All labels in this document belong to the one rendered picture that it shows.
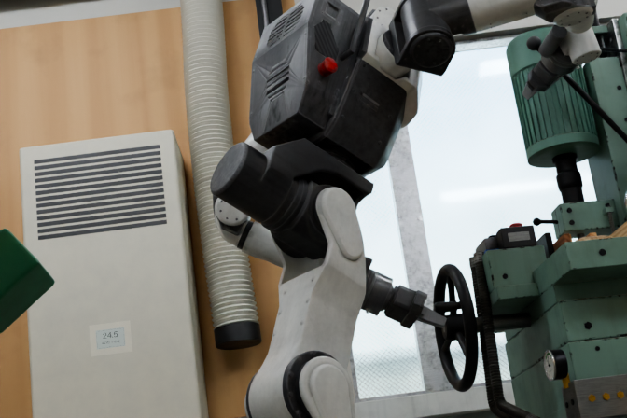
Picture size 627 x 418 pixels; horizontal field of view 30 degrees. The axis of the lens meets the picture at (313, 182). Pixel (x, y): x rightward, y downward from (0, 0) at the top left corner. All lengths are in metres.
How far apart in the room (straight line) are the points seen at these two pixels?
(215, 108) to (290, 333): 2.06
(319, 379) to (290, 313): 0.18
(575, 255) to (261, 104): 0.71
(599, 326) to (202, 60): 2.08
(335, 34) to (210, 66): 1.87
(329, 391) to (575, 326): 0.69
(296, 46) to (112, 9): 2.26
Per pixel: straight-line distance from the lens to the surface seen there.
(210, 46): 4.19
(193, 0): 4.28
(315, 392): 2.02
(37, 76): 4.43
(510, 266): 2.66
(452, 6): 2.28
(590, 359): 2.52
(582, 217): 2.81
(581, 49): 2.55
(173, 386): 3.71
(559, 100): 2.85
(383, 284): 2.51
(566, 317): 2.53
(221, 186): 2.14
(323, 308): 2.13
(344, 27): 2.36
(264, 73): 2.38
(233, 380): 3.99
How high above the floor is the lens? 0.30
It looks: 19 degrees up
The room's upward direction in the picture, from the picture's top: 8 degrees counter-clockwise
